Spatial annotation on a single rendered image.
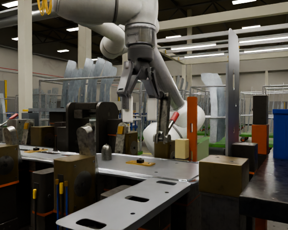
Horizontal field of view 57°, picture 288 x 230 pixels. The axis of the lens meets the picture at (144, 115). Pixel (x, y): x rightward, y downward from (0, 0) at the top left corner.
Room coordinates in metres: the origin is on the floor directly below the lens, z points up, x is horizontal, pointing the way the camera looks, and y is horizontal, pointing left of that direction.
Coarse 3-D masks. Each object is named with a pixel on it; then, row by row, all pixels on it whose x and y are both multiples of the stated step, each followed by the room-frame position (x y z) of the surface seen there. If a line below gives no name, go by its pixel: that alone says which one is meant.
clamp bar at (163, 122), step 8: (160, 96) 0.88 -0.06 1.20; (168, 96) 0.90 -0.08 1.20; (160, 104) 0.91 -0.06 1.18; (168, 104) 0.90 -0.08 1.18; (160, 112) 0.91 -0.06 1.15; (168, 112) 0.90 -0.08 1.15; (160, 120) 0.91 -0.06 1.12; (168, 120) 0.90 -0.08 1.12; (160, 128) 0.90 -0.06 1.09; (168, 128) 0.90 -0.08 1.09
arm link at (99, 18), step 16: (64, 0) 0.68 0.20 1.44; (80, 0) 0.68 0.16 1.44; (96, 0) 0.69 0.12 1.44; (112, 0) 0.71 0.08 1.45; (64, 16) 0.72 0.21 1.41; (80, 16) 0.71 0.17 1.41; (96, 16) 0.72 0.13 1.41; (112, 16) 0.73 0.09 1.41; (112, 32) 0.99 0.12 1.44; (112, 48) 1.17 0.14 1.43
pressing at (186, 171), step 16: (0, 144) 1.21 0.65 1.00; (32, 160) 0.88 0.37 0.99; (48, 160) 0.84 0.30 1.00; (112, 160) 0.83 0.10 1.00; (128, 160) 0.83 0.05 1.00; (144, 160) 0.83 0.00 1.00; (160, 160) 0.83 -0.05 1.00; (176, 160) 0.81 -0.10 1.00; (128, 176) 0.65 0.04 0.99; (144, 176) 0.64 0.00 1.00; (160, 176) 0.63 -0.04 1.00; (176, 176) 0.63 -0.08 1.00; (192, 176) 0.63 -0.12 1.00
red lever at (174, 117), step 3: (174, 114) 0.98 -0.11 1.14; (177, 114) 0.99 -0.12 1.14; (171, 117) 0.97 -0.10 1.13; (174, 117) 0.97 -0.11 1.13; (177, 117) 0.98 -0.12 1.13; (171, 120) 0.96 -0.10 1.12; (174, 120) 0.96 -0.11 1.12; (171, 123) 0.95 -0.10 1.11; (174, 123) 0.96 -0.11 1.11; (171, 126) 0.94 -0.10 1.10; (162, 132) 0.91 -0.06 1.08; (162, 135) 0.90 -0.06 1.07; (159, 138) 0.89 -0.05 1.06; (162, 138) 0.89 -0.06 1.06
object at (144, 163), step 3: (138, 159) 0.78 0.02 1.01; (126, 162) 0.78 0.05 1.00; (129, 162) 0.78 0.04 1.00; (132, 162) 0.78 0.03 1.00; (135, 162) 0.78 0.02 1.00; (138, 162) 0.77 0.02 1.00; (141, 162) 0.77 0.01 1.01; (144, 162) 0.78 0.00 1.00; (147, 162) 0.78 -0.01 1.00; (150, 162) 0.78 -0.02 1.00; (144, 165) 0.75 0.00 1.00; (147, 165) 0.74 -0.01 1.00; (150, 165) 0.74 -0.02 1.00
